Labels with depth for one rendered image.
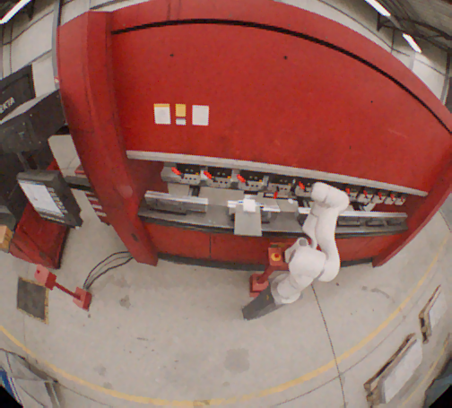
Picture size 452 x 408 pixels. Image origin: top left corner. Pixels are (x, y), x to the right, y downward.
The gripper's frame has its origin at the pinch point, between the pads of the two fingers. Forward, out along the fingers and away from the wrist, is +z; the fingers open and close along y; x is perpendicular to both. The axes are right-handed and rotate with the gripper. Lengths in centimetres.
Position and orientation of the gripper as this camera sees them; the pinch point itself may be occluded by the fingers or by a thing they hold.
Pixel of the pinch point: (285, 259)
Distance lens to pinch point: 153.4
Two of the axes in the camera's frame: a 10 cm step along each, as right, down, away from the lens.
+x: 10.0, 0.9, 0.4
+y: -0.4, 7.3, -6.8
